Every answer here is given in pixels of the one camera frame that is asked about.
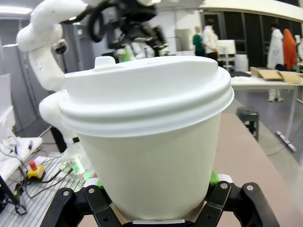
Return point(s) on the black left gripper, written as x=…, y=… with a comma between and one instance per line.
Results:
x=139, y=23

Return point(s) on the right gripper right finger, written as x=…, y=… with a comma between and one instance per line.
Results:
x=234, y=205

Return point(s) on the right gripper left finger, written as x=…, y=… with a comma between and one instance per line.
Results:
x=94, y=205

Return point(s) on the white plastic cup lid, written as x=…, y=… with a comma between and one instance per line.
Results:
x=146, y=94

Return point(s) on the white paper cup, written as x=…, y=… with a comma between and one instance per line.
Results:
x=151, y=175

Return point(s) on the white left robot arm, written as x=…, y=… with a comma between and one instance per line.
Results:
x=45, y=71

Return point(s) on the yellow emergency stop button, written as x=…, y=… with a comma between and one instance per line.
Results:
x=36, y=170

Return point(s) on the person in green top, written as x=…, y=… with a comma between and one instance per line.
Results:
x=198, y=42

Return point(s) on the person in white jacket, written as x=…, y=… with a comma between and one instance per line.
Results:
x=210, y=40

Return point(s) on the grey round stool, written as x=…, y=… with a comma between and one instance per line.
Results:
x=248, y=120

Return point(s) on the white cabinet box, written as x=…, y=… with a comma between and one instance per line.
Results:
x=226, y=54

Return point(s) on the white table with cardboard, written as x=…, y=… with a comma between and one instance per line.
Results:
x=260, y=84

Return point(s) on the cardboard box on table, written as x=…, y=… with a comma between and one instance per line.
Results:
x=277, y=75

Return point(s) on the person in long white coat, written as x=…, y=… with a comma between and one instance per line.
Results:
x=275, y=54

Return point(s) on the person in orange coat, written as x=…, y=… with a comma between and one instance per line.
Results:
x=289, y=49

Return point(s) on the aluminium base plate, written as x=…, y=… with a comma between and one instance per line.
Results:
x=52, y=189

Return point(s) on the black camera on pole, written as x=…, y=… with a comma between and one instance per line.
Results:
x=61, y=47

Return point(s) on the black clamp bracket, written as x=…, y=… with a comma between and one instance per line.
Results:
x=10, y=198

